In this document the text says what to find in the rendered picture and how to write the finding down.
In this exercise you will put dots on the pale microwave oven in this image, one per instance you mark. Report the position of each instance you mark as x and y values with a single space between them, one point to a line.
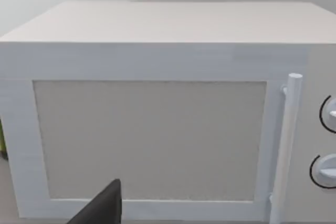
168 24

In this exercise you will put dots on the white microwave knob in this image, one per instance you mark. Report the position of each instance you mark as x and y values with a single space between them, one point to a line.
325 172
331 113

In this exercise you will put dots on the pale microwave door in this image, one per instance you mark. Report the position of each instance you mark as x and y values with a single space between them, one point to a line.
149 140

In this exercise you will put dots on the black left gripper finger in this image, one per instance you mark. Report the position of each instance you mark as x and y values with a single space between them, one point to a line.
105 205

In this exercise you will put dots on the green bottle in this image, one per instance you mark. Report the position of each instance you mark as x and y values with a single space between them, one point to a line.
2 140

